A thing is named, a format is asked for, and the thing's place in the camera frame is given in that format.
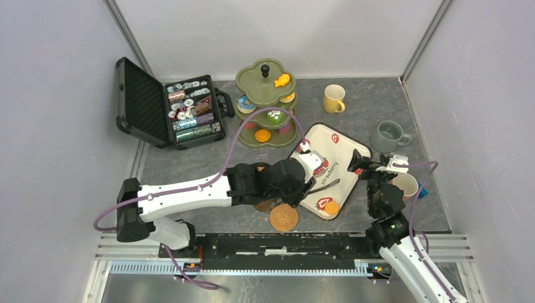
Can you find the orange macaron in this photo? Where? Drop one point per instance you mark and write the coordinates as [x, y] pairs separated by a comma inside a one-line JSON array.
[[262, 135]]

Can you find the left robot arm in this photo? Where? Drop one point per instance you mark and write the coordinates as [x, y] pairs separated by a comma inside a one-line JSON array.
[[148, 216]]

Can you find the green three-tier dessert stand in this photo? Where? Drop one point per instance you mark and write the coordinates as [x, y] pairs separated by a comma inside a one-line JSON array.
[[256, 82]]

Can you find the small orange pastry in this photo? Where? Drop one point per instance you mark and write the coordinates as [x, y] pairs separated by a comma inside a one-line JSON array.
[[283, 80]]

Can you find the blue glazed donut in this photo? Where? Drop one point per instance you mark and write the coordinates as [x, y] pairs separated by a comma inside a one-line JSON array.
[[245, 106]]

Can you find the grey-green ceramic mug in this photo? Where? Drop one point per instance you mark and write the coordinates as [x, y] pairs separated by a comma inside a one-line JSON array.
[[388, 135]]

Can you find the yellow ceramic mug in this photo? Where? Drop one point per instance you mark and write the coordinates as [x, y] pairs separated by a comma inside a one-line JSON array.
[[333, 101]]

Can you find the green triangular cake slice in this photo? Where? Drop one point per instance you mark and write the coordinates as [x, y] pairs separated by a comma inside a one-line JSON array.
[[275, 117]]

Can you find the round orange biscuit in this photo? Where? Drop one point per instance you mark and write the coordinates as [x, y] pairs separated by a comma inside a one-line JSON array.
[[332, 208]]

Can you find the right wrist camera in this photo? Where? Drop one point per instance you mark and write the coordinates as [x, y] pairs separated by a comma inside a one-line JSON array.
[[401, 165]]

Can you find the woven rattan round coaster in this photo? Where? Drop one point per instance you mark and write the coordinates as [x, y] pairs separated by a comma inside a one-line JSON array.
[[283, 218]]

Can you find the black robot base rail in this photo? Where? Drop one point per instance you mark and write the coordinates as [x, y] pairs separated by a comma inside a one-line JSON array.
[[270, 251]]

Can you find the black poker chip case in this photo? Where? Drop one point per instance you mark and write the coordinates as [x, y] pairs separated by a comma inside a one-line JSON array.
[[182, 115]]

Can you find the yellow glazed donut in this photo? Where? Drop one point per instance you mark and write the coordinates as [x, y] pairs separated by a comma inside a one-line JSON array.
[[288, 99]]

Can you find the dark brown round coaster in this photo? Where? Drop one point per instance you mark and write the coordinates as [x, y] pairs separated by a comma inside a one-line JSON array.
[[266, 205]]

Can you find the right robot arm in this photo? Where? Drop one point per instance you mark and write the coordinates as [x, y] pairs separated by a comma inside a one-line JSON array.
[[391, 234]]

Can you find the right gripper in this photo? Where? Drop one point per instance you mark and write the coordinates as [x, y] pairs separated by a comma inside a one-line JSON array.
[[357, 161]]

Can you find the purple cake slice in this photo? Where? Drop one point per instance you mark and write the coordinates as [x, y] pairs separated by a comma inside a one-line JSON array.
[[285, 129]]

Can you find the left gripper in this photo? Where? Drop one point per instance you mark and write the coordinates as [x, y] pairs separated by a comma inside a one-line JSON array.
[[302, 187]]

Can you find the metal serving tongs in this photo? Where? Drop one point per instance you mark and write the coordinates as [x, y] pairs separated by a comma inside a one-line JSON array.
[[324, 187]]

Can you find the blue small object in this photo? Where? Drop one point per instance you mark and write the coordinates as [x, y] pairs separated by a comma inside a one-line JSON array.
[[422, 191]]

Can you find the strawberry print serving tray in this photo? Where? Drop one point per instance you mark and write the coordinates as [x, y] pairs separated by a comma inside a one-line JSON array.
[[336, 148]]

